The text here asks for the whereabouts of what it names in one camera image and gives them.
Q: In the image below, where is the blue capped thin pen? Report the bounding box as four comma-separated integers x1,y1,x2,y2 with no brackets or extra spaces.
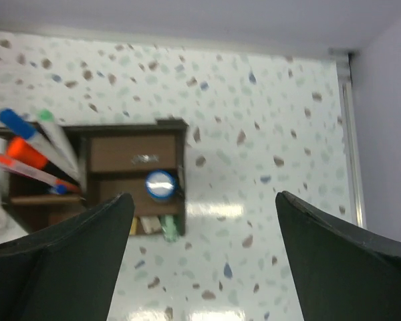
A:
49,184,68,195

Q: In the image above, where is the orange pink pen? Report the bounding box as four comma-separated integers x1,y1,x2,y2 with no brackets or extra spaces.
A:
0,153,81,194

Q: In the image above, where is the aluminium frame rail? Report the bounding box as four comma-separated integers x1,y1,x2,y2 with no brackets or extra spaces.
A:
327,47,367,229

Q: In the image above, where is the black orange highlighter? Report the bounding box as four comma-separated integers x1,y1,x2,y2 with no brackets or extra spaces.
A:
6,136,79,185

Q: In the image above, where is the blue cylindrical stamp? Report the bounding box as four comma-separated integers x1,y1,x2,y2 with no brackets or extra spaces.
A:
144,170,176,202

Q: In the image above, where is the brown wooden desk organizer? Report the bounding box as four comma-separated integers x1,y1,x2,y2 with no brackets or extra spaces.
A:
1,119,188,235

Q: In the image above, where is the beige eraser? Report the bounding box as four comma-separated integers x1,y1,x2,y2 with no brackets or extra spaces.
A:
139,216,162,235

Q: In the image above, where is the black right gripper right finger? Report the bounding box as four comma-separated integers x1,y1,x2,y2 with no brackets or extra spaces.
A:
275,191,401,321

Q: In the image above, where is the green transparent clip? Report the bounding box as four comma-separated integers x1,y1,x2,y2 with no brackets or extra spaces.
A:
160,215,178,243

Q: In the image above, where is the blue capped white marker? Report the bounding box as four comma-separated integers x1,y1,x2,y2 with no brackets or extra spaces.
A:
0,108,73,171

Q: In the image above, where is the green capped white marker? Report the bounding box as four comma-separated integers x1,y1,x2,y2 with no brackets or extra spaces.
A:
37,109,80,181

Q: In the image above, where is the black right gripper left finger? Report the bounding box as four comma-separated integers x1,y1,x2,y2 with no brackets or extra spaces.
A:
0,193,135,320

